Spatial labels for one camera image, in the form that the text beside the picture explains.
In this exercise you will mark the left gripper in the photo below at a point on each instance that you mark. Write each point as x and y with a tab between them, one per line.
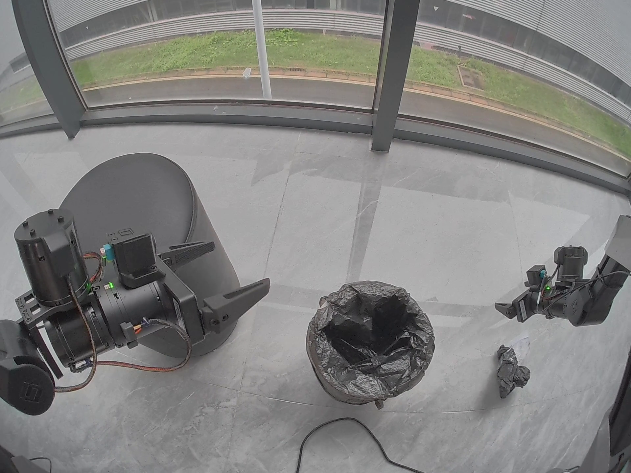
143	313

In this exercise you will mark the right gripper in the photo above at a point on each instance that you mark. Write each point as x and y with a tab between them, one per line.
530	306

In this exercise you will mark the black plastic bag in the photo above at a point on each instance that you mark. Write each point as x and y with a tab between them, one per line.
409	357

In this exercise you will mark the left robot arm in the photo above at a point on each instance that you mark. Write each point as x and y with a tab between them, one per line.
44	264

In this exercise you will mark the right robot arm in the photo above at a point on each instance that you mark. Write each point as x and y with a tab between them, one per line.
586	308

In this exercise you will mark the crumpled black plastic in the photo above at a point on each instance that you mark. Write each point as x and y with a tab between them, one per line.
510	372

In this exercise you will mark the dark grey round chair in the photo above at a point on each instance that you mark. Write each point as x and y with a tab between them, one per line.
148	190

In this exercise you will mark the window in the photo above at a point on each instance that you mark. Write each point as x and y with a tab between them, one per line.
44	42

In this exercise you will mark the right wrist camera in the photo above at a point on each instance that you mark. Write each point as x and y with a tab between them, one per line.
537	276

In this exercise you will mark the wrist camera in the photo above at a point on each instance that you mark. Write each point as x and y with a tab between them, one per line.
537	276
133	259

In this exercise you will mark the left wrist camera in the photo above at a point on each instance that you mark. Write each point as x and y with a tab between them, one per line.
133	259

